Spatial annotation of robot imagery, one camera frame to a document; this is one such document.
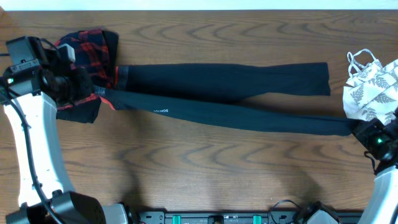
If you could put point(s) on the red navy plaid garment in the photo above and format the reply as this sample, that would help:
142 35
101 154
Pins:
96 51

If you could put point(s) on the black leggings with red waistband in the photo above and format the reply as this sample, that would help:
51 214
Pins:
211 93

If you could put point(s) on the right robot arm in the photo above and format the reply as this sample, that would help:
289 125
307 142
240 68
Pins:
382 207

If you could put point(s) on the white fern print garment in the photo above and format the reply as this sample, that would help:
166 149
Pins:
371 89

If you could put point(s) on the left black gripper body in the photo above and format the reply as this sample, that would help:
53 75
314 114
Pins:
76 86

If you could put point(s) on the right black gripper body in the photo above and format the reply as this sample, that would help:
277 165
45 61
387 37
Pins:
375 137

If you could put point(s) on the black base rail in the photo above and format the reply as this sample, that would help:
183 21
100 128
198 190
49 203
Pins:
283 212

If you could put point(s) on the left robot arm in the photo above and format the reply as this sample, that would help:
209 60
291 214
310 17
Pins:
40 79

